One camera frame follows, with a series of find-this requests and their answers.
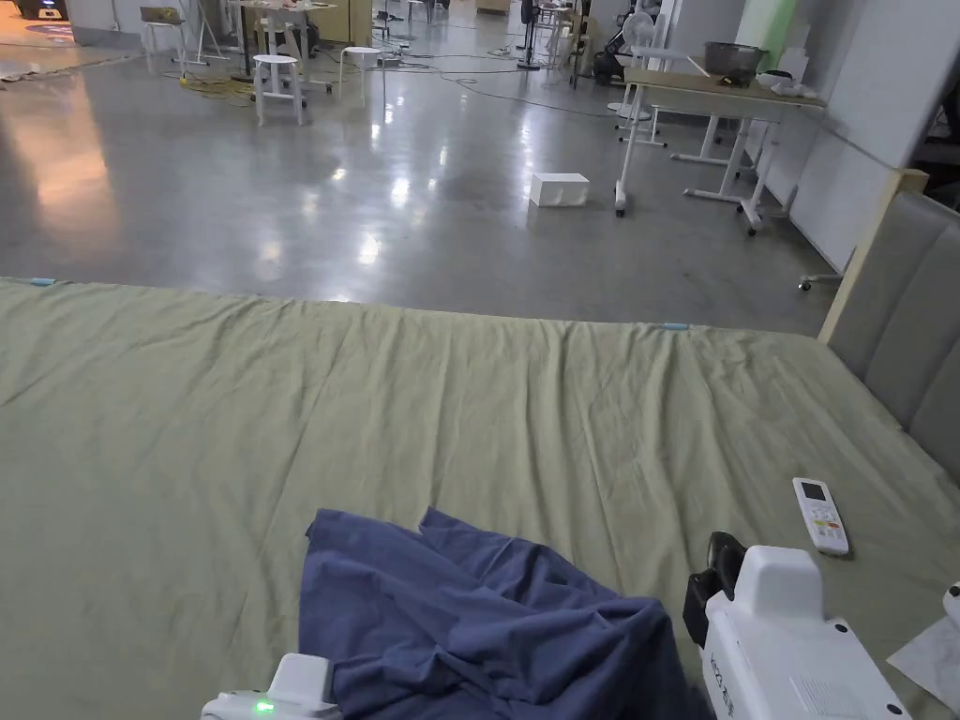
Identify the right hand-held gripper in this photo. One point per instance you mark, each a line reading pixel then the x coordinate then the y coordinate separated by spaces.
pixel 780 645

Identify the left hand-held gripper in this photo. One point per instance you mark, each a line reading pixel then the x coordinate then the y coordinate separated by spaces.
pixel 296 686

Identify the dark blue shirt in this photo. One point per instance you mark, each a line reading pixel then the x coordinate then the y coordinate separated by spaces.
pixel 480 615

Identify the white remote control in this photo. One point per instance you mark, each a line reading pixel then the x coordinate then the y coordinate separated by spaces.
pixel 820 516

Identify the white marbled card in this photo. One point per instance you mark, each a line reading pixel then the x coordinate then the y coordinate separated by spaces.
pixel 930 664

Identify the white hand controller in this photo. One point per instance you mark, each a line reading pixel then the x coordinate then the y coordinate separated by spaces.
pixel 952 600

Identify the bed with pale green sheet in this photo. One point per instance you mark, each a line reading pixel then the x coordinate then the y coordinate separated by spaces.
pixel 465 420

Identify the grey padded headboard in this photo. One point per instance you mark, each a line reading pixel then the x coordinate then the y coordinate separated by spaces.
pixel 904 300

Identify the white box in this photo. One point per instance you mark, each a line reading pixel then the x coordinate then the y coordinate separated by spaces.
pixel 559 189

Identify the white standing fan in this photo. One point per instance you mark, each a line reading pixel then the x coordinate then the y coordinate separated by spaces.
pixel 637 28

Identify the black floor fan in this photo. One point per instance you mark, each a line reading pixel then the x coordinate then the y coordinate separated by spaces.
pixel 531 34

